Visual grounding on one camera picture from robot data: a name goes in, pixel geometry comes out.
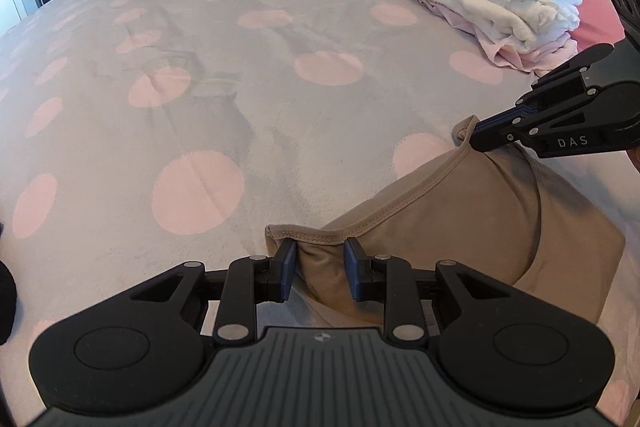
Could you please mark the black garment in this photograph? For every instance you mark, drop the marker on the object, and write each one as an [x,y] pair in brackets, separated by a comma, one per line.
[6,287]

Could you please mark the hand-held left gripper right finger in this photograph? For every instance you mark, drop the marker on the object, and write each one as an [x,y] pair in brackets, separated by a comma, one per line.
[353,269]

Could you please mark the pale pink folded garment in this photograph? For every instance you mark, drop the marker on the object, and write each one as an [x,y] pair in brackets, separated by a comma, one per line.
[505,54]

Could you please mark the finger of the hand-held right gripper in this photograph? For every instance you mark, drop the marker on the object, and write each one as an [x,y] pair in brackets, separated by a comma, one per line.
[565,77]
[505,132]

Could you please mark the tan t-shirt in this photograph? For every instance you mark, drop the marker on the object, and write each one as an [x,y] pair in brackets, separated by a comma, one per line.
[475,227]

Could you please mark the plain pink pillow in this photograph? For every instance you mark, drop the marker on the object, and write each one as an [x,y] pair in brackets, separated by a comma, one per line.
[597,17]

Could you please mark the grey pink-dotted bedspread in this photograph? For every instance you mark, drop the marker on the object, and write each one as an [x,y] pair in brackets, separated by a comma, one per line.
[200,57]

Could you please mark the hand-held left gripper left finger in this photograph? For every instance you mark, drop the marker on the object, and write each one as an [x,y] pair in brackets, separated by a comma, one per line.
[287,269]

